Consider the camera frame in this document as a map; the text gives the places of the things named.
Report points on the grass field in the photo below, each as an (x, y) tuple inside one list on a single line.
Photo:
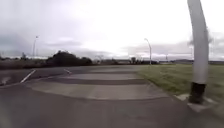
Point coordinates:
[(173, 76)]

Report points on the dark grey asphalt road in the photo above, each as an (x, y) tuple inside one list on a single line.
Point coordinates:
[(83, 113)]

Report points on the dark bushes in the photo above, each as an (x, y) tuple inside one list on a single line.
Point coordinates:
[(66, 58)]

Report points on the grey street lamp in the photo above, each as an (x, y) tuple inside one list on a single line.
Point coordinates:
[(149, 53), (201, 50), (34, 48)]

